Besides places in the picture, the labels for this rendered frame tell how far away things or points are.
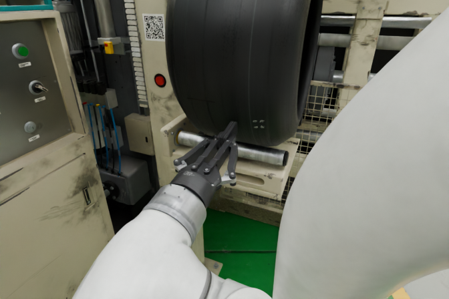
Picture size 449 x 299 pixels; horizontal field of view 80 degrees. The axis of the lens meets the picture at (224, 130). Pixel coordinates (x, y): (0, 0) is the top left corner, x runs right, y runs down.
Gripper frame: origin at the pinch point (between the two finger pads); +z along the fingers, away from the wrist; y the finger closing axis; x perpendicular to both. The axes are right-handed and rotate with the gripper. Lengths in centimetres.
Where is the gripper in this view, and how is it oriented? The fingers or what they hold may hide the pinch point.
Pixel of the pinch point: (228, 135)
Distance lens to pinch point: 59.4
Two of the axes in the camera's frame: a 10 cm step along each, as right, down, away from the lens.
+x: 0.6, 8.3, 5.5
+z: 3.8, -5.3, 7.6
